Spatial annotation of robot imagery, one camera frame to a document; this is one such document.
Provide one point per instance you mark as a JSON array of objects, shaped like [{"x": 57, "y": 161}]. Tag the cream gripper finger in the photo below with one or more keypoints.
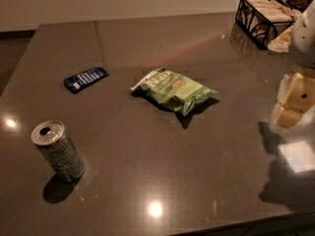
[
  {"x": 287, "y": 118},
  {"x": 301, "y": 92}
]

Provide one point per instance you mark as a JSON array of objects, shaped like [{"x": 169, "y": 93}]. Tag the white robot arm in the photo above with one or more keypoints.
[{"x": 301, "y": 51}]

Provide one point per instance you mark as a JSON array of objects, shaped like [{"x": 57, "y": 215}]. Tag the black wire basket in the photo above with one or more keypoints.
[{"x": 261, "y": 41}]

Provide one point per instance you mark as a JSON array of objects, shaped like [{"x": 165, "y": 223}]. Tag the blue striped snack packet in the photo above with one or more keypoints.
[{"x": 84, "y": 79}]

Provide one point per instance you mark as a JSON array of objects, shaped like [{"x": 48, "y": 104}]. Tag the silver redbull can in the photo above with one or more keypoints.
[{"x": 54, "y": 143}]

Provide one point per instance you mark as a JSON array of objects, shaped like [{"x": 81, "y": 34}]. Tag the green jalapeno chip bag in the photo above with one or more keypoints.
[{"x": 173, "y": 91}]

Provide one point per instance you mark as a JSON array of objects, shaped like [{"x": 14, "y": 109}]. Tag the crumpled white packet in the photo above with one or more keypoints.
[{"x": 281, "y": 43}]

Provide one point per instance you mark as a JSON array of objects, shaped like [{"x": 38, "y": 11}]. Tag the white packets in basket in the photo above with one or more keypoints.
[{"x": 271, "y": 16}]

